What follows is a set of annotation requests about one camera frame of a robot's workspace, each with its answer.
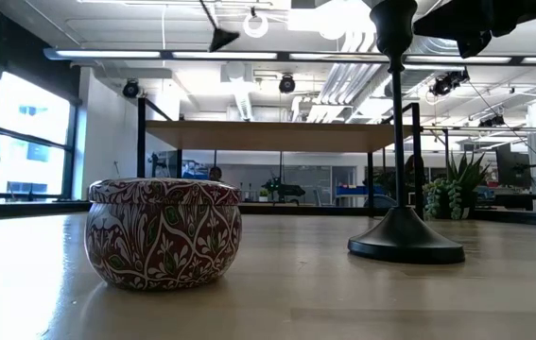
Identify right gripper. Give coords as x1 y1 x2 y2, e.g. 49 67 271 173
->
412 0 536 59

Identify black metal candlestick holder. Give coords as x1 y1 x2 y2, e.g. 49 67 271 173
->
199 0 241 54
347 0 466 265

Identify maroon patterned candle tin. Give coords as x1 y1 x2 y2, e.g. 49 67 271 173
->
84 177 244 291

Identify black ceiling track light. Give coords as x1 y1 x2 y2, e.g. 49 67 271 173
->
428 68 471 98
478 114 507 128

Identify black computer monitor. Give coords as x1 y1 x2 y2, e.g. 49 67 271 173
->
494 143 533 190

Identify green artificial potted plant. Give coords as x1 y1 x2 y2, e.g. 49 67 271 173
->
422 151 492 221

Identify blue storage box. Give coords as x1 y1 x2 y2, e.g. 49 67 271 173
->
335 184 373 197

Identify wooden shelf riser black legs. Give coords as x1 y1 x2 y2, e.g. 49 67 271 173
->
136 96 425 222

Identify long ceiling light strip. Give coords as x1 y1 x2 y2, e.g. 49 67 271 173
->
43 46 536 66

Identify large office window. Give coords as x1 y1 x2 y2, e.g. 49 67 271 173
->
0 70 79 202

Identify silver ceiling duct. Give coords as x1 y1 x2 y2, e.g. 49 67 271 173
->
383 35 467 98

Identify black round ceiling camera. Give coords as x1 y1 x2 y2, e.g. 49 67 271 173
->
278 74 297 94
122 78 141 99

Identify white ring lamp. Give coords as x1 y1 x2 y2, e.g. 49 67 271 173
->
242 10 270 40

